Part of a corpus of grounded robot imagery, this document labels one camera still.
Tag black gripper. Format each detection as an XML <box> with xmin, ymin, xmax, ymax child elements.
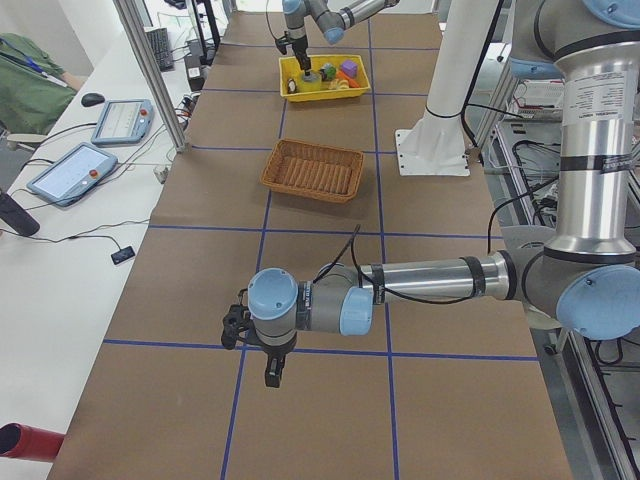
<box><xmin>261</xmin><ymin>339</ymin><xmax>295</xmax><ymax>388</ymax></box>
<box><xmin>292</xmin><ymin>35</ymin><xmax>312</xmax><ymax>76</ymax></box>

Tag yellow packing tape roll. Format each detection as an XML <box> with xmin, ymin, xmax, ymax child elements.
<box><xmin>297</xmin><ymin>70</ymin><xmax>322</xmax><ymax>93</ymax></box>

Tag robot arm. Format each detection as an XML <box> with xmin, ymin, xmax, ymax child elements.
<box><xmin>275</xmin><ymin>0</ymin><xmax>398</xmax><ymax>74</ymax></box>
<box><xmin>241</xmin><ymin>1</ymin><xmax>639</xmax><ymax>387</ymax></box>

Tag yellow woven plastic basket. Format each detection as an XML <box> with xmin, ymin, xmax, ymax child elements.
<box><xmin>279</xmin><ymin>54</ymin><xmax>370</xmax><ymax>102</ymax></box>

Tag brown wicker basket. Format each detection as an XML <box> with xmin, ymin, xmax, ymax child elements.
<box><xmin>260</xmin><ymin>139</ymin><xmax>365</xmax><ymax>204</ymax></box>

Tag blue tape line lengthwise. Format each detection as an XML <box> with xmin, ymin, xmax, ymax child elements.
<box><xmin>366</xmin><ymin>20</ymin><xmax>400</xmax><ymax>480</ymax></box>

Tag toy panda figure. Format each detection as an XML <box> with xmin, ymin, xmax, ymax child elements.
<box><xmin>286</xmin><ymin>78</ymin><xmax>300</xmax><ymax>95</ymax></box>

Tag toy bread pieces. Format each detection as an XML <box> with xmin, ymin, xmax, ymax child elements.
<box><xmin>328</xmin><ymin>79</ymin><xmax>350</xmax><ymax>91</ymax></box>

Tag orange toy carrot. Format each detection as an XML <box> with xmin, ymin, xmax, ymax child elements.
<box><xmin>336</xmin><ymin>70</ymin><xmax>360</xmax><ymax>88</ymax></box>

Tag purple toy block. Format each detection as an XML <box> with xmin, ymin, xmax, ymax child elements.
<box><xmin>340</xmin><ymin>59</ymin><xmax>359</xmax><ymax>78</ymax></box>

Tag black keyboard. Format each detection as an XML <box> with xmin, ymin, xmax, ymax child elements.
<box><xmin>145</xmin><ymin>27</ymin><xmax>174</xmax><ymax>72</ymax></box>

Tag small black usb device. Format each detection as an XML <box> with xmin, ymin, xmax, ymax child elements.
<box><xmin>110</xmin><ymin>246</ymin><xmax>136</xmax><ymax>265</ymax></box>

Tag teach pendant far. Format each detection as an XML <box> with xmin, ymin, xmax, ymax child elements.
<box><xmin>91</xmin><ymin>99</ymin><xmax>154</xmax><ymax>147</ymax></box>

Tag teach pendant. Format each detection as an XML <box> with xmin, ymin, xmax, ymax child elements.
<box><xmin>27</xmin><ymin>143</ymin><xmax>117</xmax><ymax>207</ymax></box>
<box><xmin>91</xmin><ymin>99</ymin><xmax>154</xmax><ymax>147</ymax></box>

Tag black computer mouse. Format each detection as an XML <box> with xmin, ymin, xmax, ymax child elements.
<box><xmin>80</xmin><ymin>92</ymin><xmax>105</xmax><ymax>108</ymax></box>

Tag teach pendant near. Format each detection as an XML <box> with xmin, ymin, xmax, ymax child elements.
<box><xmin>27</xmin><ymin>143</ymin><xmax>117</xmax><ymax>207</ymax></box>

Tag person in green shirt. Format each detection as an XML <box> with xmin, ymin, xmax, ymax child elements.
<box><xmin>1</xmin><ymin>33</ymin><xmax>85</xmax><ymax>135</ymax></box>

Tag red cylinder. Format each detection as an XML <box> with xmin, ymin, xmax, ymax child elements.
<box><xmin>1</xmin><ymin>423</ymin><xmax>65</xmax><ymax>463</ymax></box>

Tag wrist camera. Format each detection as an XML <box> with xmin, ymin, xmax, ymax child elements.
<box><xmin>221</xmin><ymin>304</ymin><xmax>253</xmax><ymax>350</ymax></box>
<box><xmin>274</xmin><ymin>31</ymin><xmax>292</xmax><ymax>55</ymax></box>

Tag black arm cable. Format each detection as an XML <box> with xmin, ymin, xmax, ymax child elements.
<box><xmin>312</xmin><ymin>124</ymin><xmax>566</xmax><ymax>304</ymax></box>

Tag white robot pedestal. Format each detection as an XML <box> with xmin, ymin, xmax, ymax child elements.
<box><xmin>396</xmin><ymin>0</ymin><xmax>501</xmax><ymax>177</ymax></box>

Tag aluminium frame post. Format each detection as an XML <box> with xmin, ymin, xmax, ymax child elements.
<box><xmin>113</xmin><ymin>0</ymin><xmax>186</xmax><ymax>153</ymax></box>

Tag black cylinder handle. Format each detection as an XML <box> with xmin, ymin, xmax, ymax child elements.
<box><xmin>0</xmin><ymin>191</ymin><xmax>40</xmax><ymax>236</ymax></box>

